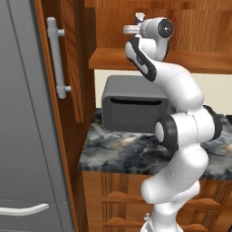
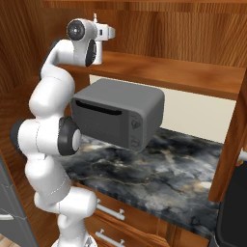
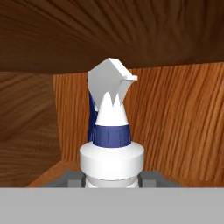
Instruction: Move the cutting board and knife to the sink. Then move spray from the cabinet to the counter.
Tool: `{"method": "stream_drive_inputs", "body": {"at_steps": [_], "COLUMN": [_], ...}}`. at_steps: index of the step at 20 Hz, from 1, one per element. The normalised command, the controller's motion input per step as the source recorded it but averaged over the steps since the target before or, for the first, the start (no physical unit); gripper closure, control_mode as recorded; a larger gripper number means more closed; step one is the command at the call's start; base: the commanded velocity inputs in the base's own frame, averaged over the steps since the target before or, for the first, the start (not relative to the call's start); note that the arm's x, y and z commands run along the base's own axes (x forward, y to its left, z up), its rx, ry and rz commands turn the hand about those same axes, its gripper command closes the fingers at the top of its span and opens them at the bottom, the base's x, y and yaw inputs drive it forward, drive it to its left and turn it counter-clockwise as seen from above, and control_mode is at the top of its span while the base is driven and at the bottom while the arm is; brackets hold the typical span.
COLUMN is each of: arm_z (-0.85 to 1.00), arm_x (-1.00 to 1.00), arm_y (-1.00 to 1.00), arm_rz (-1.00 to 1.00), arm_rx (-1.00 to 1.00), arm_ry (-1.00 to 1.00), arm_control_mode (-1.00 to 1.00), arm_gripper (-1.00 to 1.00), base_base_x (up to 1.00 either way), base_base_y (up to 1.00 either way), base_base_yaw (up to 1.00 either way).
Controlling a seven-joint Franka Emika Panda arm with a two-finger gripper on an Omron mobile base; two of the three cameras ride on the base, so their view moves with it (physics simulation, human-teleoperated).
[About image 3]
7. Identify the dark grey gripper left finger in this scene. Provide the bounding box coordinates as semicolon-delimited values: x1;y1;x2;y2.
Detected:
40;170;88;189

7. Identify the white and blue spray bottle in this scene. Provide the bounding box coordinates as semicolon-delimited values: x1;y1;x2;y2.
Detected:
79;57;145;189

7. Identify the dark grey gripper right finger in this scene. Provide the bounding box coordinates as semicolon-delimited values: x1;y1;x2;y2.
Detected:
137;170;183;189

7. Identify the brown wooden cabinet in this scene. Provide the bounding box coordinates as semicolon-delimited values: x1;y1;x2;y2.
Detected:
0;0;224;189

